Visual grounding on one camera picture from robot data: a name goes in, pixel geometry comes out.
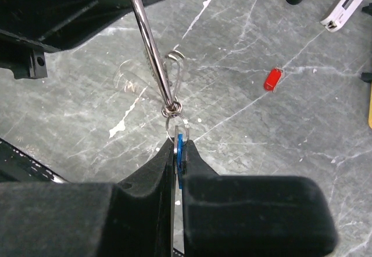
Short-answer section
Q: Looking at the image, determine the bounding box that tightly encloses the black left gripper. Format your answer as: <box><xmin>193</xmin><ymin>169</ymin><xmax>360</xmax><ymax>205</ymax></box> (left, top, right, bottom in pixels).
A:
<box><xmin>0</xmin><ymin>0</ymin><xmax>169</xmax><ymax>80</ymax></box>

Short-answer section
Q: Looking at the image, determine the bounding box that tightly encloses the large metal keyring with clips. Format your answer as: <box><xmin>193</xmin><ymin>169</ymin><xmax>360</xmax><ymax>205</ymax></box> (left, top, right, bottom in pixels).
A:
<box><xmin>130</xmin><ymin>0</ymin><xmax>190</xmax><ymax>142</ymax></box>

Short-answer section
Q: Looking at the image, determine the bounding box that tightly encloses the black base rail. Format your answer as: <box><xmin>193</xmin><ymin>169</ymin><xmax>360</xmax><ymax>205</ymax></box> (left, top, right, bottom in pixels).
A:
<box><xmin>0</xmin><ymin>138</ymin><xmax>68</xmax><ymax>183</ymax></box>

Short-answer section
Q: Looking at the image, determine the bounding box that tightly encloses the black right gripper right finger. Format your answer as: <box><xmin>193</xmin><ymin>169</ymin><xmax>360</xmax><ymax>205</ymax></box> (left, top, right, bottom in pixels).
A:
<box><xmin>182</xmin><ymin>141</ymin><xmax>338</xmax><ymax>256</ymax></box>

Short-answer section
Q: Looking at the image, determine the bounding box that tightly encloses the red key tag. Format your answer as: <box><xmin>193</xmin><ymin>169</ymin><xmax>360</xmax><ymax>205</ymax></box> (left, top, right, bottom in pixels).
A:
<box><xmin>263</xmin><ymin>67</ymin><xmax>284</xmax><ymax>92</ymax></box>

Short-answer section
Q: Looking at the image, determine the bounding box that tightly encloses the white stapler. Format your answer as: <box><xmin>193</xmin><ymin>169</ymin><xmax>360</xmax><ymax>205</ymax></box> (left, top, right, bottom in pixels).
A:
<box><xmin>320</xmin><ymin>0</ymin><xmax>363</xmax><ymax>33</ymax></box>

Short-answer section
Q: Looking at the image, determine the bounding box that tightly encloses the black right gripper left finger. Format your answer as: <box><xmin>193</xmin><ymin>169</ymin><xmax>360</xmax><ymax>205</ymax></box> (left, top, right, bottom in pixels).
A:
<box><xmin>1</xmin><ymin>141</ymin><xmax>174</xmax><ymax>256</ymax></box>

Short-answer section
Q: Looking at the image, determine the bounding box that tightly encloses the blue key tag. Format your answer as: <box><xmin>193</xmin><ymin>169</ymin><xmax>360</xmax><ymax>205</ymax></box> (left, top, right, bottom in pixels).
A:
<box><xmin>176</xmin><ymin>133</ymin><xmax>184</xmax><ymax>190</ymax></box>

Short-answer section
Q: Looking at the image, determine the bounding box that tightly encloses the yellow framed whiteboard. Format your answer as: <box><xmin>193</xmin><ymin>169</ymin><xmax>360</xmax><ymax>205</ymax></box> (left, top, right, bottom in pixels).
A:
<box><xmin>360</xmin><ymin>3</ymin><xmax>372</xmax><ymax>128</ymax></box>

